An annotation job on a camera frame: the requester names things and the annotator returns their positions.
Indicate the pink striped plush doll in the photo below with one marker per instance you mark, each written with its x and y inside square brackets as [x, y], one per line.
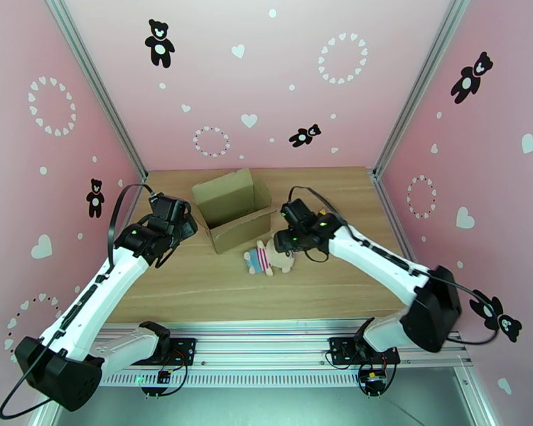
[266, 258]

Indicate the brown taped cardboard box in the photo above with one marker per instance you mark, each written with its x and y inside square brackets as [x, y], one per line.
[235, 216]

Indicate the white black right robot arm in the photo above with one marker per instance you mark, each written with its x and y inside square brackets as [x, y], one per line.
[373, 260]

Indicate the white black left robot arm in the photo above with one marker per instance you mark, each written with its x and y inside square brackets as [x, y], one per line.
[97, 287]

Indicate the small black electronics module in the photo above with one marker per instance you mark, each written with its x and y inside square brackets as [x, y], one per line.
[373, 380]
[163, 377]

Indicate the perforated metal strip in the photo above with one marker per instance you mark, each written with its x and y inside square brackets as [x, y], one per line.
[266, 379]

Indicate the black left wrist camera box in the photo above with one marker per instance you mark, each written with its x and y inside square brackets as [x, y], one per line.
[156, 199]

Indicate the aluminium side rail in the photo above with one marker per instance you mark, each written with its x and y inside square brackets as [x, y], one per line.
[133, 207]
[394, 216]

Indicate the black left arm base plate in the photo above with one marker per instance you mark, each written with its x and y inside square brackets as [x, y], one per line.
[184, 349]

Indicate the aluminium table edge rail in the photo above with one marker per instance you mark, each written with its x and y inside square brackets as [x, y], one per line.
[266, 345]

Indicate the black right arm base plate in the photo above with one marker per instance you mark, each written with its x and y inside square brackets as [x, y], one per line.
[339, 349]

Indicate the aluminium corner post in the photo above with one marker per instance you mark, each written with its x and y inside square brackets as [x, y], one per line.
[421, 83]
[97, 83]

